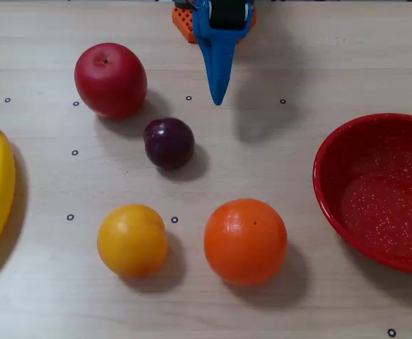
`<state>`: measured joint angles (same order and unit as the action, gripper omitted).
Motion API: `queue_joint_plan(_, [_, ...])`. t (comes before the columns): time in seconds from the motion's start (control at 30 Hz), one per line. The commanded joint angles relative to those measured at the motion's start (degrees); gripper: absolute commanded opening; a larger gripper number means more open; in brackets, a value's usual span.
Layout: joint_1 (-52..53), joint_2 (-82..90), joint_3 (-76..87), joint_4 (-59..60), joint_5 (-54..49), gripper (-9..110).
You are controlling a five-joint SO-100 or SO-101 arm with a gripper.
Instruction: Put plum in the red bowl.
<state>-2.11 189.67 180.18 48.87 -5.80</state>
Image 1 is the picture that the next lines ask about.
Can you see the yellow round fruit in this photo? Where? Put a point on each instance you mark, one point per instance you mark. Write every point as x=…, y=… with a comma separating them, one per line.
x=131, y=243

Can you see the orange lattice robot base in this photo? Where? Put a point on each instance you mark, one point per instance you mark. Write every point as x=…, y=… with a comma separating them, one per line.
x=183, y=21

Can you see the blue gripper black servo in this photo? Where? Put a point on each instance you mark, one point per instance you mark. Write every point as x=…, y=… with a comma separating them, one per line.
x=223, y=37

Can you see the orange fruit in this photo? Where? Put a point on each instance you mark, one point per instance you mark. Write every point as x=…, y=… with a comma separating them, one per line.
x=244, y=243

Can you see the red speckled bowl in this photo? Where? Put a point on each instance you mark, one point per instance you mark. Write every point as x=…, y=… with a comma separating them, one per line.
x=336, y=166

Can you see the dark purple plum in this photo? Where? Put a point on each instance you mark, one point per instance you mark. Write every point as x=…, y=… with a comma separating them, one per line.
x=170, y=144

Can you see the red apple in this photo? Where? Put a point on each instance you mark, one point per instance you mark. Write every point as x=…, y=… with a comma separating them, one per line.
x=110, y=84

